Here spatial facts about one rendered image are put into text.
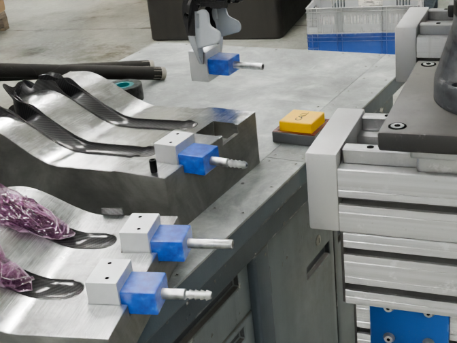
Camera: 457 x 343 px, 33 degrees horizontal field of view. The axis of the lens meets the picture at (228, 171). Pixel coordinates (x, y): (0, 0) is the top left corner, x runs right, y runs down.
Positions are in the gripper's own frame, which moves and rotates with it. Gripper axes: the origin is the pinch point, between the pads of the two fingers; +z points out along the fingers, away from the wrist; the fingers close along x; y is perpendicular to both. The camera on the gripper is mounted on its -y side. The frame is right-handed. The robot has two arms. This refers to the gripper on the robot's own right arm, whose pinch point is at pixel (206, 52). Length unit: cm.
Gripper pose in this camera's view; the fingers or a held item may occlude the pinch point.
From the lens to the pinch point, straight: 136.8
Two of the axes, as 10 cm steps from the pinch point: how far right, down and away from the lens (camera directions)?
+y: 8.7, 1.2, -4.8
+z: 1.0, 9.1, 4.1
